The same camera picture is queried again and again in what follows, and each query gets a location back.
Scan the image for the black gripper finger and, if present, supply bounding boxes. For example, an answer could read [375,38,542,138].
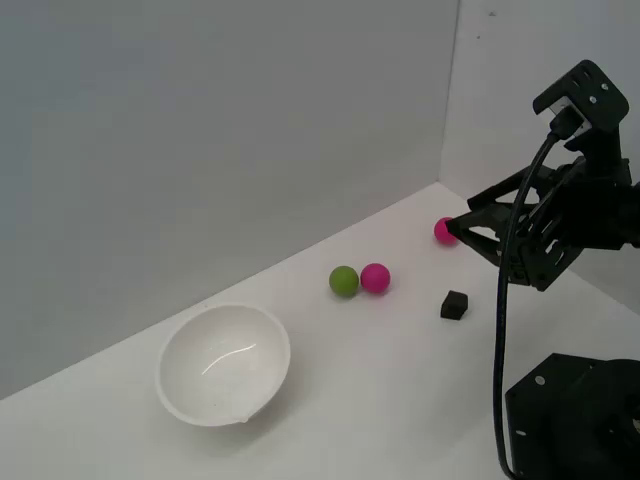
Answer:
[467,167,551,212]
[444,202,522,267]

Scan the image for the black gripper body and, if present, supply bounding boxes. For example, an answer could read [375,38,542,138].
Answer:
[499,157,632,294]

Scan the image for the black foam box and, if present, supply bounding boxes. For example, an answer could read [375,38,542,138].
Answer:
[440,289,470,321]

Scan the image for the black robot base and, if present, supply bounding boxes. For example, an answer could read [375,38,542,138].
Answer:
[504,352,640,480]

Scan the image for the white bowl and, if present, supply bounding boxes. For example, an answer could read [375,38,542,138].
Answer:
[158,303,292,427]

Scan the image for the pink ball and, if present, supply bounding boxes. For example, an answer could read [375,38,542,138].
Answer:
[433,216,459,246]
[359,261,392,294]

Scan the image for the green ball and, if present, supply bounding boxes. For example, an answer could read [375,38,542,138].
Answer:
[328,265,361,299]

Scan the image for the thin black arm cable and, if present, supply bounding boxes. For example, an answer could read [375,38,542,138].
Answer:
[527,157,587,231]

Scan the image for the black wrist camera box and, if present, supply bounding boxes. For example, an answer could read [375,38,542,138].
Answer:
[532,59,630,151]

